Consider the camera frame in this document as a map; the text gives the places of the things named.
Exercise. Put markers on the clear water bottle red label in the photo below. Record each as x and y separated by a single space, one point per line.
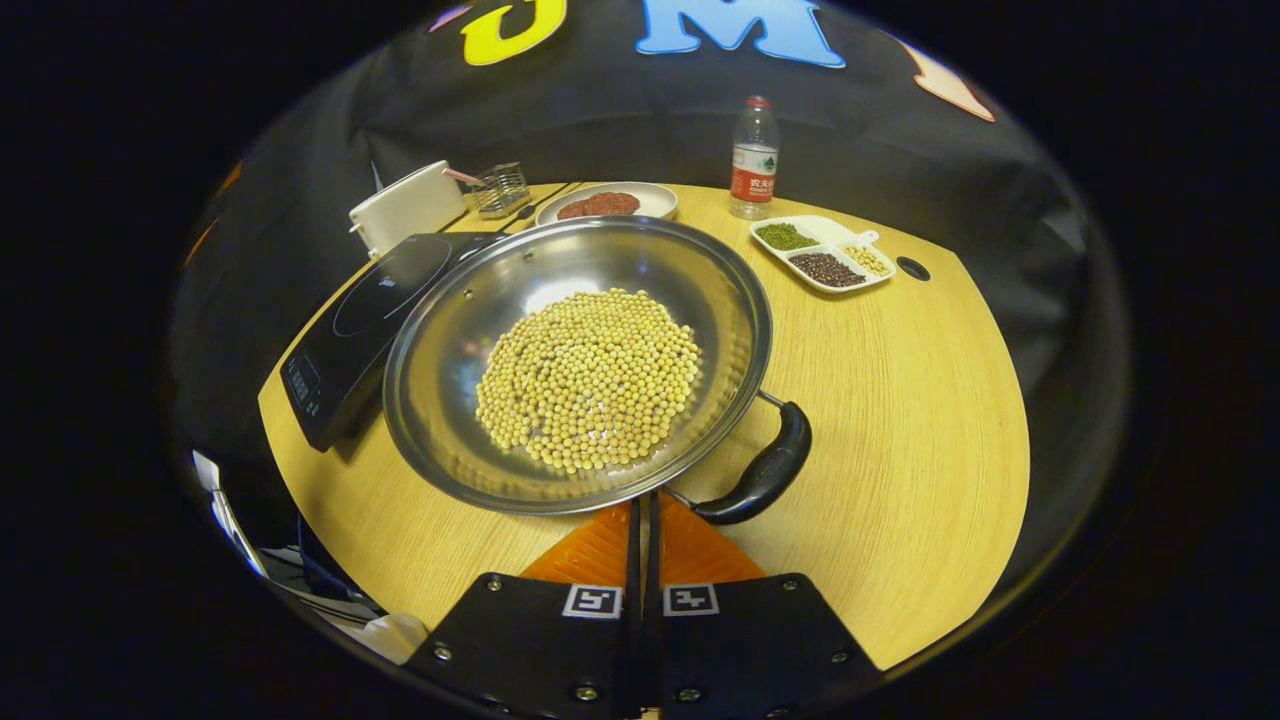
754 170

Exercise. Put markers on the black table grommet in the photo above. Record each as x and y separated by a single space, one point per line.
913 268

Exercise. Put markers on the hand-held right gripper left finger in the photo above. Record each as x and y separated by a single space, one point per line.
540 640

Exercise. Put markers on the white cloth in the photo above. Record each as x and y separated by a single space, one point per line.
395 637

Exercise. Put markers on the red meat steak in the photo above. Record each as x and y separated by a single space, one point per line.
615 203
573 209

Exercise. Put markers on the pink striped straw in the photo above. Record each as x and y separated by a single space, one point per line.
462 177

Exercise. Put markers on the white divided dish of beans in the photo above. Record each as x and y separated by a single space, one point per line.
815 235

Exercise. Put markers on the white round plate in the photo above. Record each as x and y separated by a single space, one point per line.
655 200

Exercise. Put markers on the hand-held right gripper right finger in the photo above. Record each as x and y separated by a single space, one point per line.
750 640

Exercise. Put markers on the pile of soybeans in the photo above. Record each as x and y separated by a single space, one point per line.
590 380

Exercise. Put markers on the white toaster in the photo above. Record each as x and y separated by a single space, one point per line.
405 205

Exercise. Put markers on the black induction cooktop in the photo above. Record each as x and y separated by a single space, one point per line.
360 320

